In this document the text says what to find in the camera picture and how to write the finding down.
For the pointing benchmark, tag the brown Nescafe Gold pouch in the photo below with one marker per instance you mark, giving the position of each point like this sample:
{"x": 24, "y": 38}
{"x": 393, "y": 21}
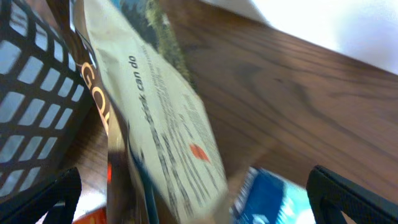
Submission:
{"x": 163, "y": 162}

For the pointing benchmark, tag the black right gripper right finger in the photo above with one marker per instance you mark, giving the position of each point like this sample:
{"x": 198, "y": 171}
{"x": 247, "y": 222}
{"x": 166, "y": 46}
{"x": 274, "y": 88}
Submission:
{"x": 332, "y": 197}

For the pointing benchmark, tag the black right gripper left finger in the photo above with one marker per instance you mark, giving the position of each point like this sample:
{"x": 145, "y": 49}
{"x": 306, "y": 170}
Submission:
{"x": 55, "y": 198}

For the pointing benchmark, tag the orange medicine box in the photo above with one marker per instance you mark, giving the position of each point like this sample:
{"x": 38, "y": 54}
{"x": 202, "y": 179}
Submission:
{"x": 96, "y": 217}

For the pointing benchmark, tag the blue Kleenex tissue pack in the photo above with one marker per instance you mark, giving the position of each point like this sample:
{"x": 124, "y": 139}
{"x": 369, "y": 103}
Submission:
{"x": 267, "y": 198}

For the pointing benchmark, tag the grey plastic basket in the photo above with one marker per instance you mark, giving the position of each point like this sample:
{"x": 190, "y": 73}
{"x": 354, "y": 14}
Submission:
{"x": 43, "y": 98}

